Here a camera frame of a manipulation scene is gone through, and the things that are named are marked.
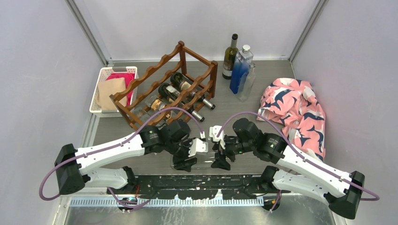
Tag blue clear square bottle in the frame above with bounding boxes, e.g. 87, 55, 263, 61
230, 45, 253, 94

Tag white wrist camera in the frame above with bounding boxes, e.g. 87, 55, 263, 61
208, 126, 225, 151
189, 131, 208, 157

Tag clear slim glass bottle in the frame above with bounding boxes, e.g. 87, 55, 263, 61
170, 153, 214, 171

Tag white perforated plastic basket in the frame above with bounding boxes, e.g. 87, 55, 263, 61
89, 66, 139, 117

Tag clear square slim bottle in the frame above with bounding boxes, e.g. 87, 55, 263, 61
237, 63, 256, 102

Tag beige cloth in basket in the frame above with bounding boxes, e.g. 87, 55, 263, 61
95, 78, 125, 111

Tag brown wooden wine rack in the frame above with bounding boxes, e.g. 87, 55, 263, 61
110, 41, 218, 129

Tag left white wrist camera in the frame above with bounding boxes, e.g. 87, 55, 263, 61
189, 131, 208, 157

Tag white slotted cable duct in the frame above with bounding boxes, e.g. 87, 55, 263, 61
69, 196, 264, 207

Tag dark wine bottle cream label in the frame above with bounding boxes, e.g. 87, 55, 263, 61
158, 82, 206, 123

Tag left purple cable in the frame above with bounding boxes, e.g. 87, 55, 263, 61
38, 106, 207, 213

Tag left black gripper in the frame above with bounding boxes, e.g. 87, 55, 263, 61
165, 138, 199, 171

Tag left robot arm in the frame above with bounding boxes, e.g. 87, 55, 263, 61
54, 120, 208, 195

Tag olive green wine bottle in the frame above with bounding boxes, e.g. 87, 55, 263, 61
222, 33, 238, 80

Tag dark green wine bottle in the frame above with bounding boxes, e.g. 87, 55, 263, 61
170, 72, 216, 110

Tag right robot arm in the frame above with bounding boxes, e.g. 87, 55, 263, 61
209, 118, 365, 219

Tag pink shark print cloth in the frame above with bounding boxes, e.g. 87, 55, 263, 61
257, 78, 326, 161

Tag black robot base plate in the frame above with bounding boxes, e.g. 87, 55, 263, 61
112, 174, 277, 200

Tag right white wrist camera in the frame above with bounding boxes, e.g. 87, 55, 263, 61
208, 126, 225, 151

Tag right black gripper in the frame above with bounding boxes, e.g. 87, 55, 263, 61
211, 134, 254, 170

